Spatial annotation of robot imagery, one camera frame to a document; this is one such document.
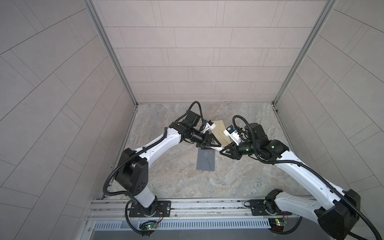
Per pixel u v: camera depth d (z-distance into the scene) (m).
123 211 0.67
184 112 0.66
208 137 0.66
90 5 0.70
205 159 0.87
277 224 0.68
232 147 0.62
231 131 0.64
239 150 0.61
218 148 0.68
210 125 0.72
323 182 0.42
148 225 0.65
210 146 0.71
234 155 0.61
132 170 0.43
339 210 0.37
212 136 0.68
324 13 0.73
